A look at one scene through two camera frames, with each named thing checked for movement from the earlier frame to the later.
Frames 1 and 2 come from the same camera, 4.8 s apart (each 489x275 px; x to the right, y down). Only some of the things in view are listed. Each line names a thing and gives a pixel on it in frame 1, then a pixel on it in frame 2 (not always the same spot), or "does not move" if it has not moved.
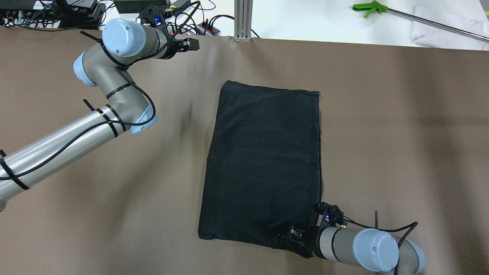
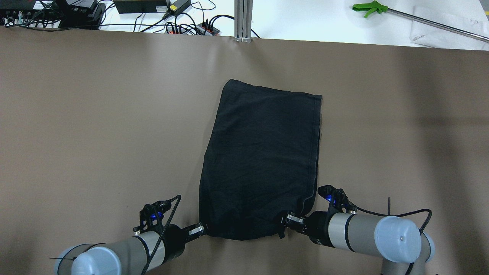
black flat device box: [136, 6] does not move
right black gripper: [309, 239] -> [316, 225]
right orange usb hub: [204, 29] does not move
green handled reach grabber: [377, 6] does not move
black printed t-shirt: [264, 171] does not move
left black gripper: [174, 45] -> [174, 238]
